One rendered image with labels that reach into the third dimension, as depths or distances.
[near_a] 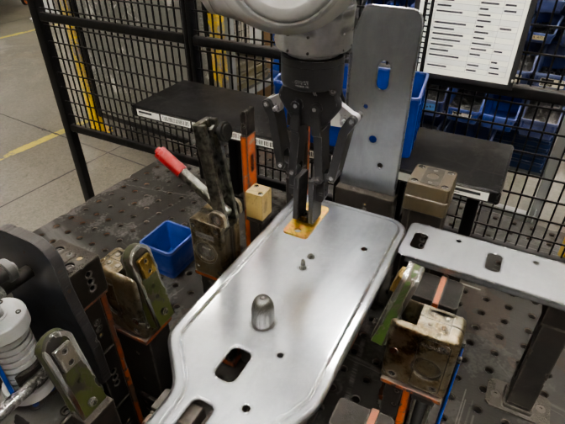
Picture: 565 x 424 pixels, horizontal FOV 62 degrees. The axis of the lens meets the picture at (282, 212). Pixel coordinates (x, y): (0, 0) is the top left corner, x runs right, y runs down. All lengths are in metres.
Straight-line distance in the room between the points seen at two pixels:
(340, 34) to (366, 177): 0.44
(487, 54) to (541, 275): 0.48
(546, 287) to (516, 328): 0.37
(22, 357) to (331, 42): 0.50
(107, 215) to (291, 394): 0.99
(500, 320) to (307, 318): 0.61
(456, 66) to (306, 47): 0.62
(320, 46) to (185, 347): 0.41
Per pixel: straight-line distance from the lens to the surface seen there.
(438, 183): 0.88
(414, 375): 0.68
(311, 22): 0.34
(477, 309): 1.18
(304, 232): 0.66
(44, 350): 0.57
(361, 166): 0.92
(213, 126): 0.69
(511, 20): 1.07
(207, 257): 0.81
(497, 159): 1.07
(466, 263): 0.81
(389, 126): 0.87
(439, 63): 1.11
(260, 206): 0.80
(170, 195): 1.50
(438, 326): 0.63
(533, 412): 1.04
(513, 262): 0.84
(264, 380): 0.61
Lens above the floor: 1.50
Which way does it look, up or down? 35 degrees down
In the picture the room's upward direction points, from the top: straight up
